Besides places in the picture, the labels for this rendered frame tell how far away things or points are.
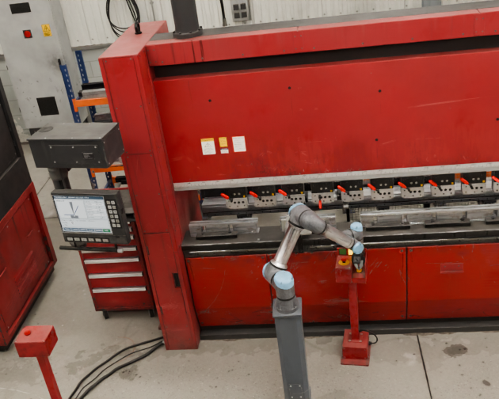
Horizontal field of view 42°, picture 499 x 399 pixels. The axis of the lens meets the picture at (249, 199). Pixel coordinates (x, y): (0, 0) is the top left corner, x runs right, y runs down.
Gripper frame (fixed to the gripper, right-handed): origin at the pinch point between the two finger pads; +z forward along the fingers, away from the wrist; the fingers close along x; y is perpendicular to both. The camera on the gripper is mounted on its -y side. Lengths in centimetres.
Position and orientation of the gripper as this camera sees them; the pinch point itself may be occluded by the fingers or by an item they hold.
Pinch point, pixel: (359, 268)
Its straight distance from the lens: 450.7
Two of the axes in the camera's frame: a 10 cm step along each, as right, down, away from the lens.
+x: -9.7, 0.0, 2.5
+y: 2.1, -5.5, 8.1
